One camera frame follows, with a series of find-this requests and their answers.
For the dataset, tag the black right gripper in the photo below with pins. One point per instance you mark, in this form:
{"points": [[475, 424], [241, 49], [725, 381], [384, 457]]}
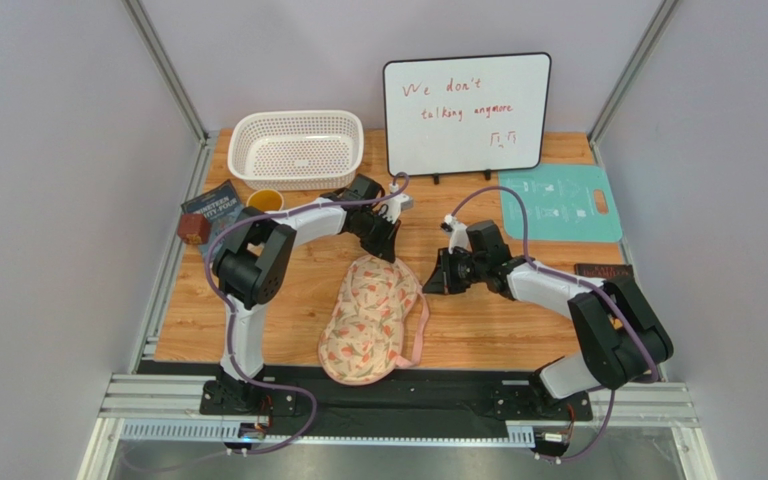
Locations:
{"points": [[447, 271]]}

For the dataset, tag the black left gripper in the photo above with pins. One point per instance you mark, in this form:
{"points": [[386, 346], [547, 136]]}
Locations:
{"points": [[385, 247]]}

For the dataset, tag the floral mesh laundry bag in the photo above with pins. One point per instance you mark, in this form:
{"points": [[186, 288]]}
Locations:
{"points": [[377, 325]]}

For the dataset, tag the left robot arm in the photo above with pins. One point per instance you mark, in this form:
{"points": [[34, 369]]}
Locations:
{"points": [[248, 261]]}

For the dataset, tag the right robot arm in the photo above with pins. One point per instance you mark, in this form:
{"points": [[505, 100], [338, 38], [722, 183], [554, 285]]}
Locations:
{"points": [[620, 337]]}

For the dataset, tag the white plastic perforated basket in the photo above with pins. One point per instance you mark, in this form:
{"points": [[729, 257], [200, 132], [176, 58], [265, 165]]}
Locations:
{"points": [[296, 150]]}

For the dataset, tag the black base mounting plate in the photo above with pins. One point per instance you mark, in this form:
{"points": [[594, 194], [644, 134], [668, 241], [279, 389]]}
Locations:
{"points": [[412, 404]]}

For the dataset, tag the floral cream mug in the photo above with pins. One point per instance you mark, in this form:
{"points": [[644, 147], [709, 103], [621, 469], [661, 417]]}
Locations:
{"points": [[266, 200]]}

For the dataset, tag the teal folding board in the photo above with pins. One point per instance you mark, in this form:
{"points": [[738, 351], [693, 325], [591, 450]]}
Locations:
{"points": [[568, 203]]}

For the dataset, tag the white dry-erase board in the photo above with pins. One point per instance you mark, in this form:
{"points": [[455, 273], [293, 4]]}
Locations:
{"points": [[474, 114]]}

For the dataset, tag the dark hardcover book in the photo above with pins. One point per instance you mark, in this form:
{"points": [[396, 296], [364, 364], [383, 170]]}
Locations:
{"points": [[602, 270]]}

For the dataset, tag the blue paperback book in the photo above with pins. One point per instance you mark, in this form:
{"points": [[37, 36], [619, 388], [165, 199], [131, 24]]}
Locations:
{"points": [[221, 206]]}

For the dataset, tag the small red-brown cube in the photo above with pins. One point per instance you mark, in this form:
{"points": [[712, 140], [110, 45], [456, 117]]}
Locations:
{"points": [[194, 229]]}

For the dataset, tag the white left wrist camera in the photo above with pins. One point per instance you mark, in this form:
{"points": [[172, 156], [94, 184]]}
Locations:
{"points": [[396, 204]]}

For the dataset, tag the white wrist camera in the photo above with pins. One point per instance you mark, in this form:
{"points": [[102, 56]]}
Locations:
{"points": [[456, 232], [396, 204]]}

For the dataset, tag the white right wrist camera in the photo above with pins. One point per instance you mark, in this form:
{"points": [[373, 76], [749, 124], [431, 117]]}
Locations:
{"points": [[456, 232]]}

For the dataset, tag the aluminium frame rail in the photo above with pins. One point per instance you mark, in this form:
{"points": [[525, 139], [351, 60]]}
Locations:
{"points": [[158, 407]]}

